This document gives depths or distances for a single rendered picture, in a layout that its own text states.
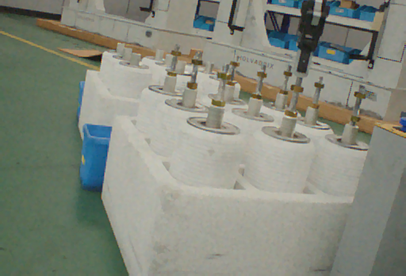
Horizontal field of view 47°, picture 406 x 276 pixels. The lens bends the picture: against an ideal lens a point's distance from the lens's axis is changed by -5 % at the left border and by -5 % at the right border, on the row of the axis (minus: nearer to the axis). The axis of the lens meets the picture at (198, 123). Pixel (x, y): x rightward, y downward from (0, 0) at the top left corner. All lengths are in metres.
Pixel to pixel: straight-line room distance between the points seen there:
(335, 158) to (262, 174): 0.13
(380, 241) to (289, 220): 0.14
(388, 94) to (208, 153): 2.15
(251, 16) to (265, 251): 2.87
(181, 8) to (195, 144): 3.41
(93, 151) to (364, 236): 0.59
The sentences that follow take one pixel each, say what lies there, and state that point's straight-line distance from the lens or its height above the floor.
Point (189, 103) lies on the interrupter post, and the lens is 0.77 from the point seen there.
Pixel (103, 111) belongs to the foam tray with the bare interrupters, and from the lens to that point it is 1.12.
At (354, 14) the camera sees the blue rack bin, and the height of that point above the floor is 0.85.
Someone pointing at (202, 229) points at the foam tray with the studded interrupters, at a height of 0.13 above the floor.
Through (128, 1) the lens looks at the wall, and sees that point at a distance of 8.13.
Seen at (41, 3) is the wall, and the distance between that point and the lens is 7.34.
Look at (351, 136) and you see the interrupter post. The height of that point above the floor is 0.26.
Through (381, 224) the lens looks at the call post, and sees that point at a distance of 0.62.
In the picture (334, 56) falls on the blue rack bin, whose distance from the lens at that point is 5.93.
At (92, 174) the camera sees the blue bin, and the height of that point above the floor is 0.04.
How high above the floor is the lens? 0.39
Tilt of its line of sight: 12 degrees down
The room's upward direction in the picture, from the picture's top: 12 degrees clockwise
